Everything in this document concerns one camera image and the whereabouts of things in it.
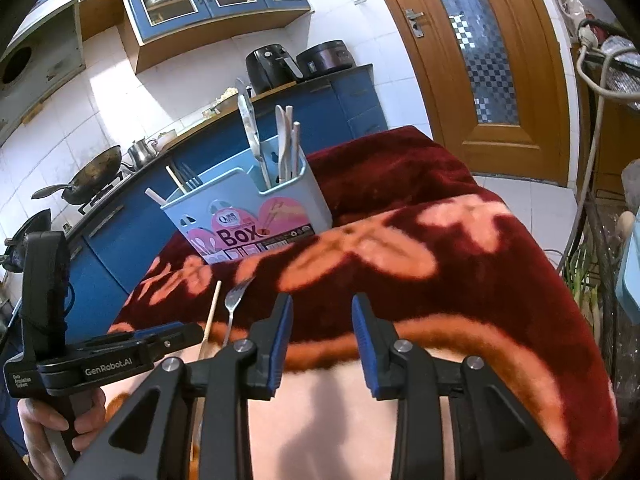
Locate small black wok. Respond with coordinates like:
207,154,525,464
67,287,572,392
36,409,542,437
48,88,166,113
0,208,52,273

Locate silver fork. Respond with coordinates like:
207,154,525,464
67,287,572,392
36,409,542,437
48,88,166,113
221,276,257,347
177,161,203,188

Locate white power cable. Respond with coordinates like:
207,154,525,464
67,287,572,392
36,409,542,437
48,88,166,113
562,45,640,271

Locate blue base cabinets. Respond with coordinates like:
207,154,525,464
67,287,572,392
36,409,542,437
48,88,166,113
0,64,391,341

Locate wire rack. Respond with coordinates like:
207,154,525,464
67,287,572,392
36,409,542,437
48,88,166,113
560,190,640,411

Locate pale rounded object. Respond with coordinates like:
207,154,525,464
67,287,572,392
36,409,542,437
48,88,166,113
616,210,636,241

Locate grey range hood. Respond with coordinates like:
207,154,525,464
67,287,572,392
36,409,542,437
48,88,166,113
0,0,83,131

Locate person's left hand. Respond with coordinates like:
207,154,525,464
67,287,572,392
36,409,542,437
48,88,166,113
17,387,107,478

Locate blue glass-front wall cabinet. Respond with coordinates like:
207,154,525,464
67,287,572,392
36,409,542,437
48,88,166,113
120,0,312,73

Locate green onions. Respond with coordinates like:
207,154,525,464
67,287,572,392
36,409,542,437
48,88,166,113
562,247,601,341

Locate black air fryer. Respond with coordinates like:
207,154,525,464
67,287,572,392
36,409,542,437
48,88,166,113
245,44,303,95

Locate wooden chopstick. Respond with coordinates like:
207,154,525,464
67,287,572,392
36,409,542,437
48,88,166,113
165,166,188,193
196,281,222,361

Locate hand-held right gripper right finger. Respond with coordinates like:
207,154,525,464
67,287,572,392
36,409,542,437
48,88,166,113
351,292,576,480

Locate large black wok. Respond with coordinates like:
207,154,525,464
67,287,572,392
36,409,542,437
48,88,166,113
31,145,123,206

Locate dark rice cooker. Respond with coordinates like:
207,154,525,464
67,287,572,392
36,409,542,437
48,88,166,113
296,40,357,75

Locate light blue plastic item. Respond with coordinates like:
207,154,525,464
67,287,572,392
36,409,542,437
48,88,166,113
615,240,640,313

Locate bowl of food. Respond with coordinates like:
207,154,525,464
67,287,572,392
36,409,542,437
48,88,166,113
212,87,240,111

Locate silver door handle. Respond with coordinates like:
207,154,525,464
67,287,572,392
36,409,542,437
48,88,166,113
404,8,425,38

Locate light blue utensil holder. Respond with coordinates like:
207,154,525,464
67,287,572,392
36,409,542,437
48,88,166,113
160,132,335,266

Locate gas stove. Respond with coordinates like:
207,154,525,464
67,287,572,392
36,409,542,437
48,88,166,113
77,172,136,216

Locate steel kettle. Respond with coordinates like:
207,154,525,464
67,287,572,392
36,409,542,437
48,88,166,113
121,139,160,168

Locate white plastic spoon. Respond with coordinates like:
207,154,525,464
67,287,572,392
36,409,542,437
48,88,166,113
274,105,293,184

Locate wooden door with glass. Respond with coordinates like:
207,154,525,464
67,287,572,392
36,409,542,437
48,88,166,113
362,0,581,188

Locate red printed blanket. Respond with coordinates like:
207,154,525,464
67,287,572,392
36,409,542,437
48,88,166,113
107,125,623,480

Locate silver table knife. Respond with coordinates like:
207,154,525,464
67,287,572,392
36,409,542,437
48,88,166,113
236,79,273,190

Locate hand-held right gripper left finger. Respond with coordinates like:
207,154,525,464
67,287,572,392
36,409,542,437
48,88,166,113
65,292,296,480

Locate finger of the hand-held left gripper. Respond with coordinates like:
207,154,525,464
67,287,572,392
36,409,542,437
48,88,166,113
107,323,186,344
149,323,204,363

